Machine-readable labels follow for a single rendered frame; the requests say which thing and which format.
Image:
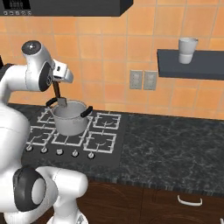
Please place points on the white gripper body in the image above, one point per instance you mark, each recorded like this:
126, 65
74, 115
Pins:
66, 73

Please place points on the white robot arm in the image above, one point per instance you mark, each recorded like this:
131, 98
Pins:
11, 137

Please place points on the black range hood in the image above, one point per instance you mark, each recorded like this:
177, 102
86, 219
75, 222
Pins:
73, 7

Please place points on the grey hob knob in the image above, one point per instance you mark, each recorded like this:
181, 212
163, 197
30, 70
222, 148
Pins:
44, 150
59, 151
91, 155
29, 148
75, 153

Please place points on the black gas hob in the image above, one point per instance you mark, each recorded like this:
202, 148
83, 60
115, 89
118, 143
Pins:
109, 145

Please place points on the pale grey cup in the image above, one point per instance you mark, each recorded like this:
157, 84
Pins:
187, 49

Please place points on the dark wood cupboard door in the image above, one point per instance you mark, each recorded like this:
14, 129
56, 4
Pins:
113, 204

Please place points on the dark wood drawer front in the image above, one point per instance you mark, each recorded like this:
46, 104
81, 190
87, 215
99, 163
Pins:
163, 208

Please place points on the grey wall socket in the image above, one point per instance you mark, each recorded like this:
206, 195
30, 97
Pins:
150, 80
136, 79

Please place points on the dark wall shelf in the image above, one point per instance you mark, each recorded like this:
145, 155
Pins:
204, 65

